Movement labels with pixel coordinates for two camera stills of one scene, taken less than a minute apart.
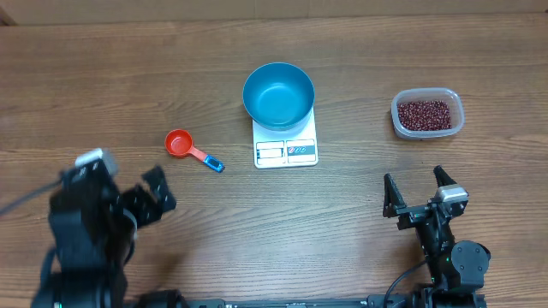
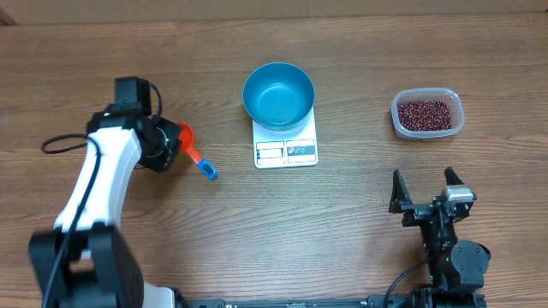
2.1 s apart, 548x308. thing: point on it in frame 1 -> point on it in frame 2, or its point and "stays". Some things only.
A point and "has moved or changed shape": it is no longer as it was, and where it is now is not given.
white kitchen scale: [293, 148] stays
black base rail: [162, 299] stays
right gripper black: [413, 215] -> [417, 212]
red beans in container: [425, 115] stays
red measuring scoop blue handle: [180, 143] has moved or changed shape
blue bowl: [278, 96] stays
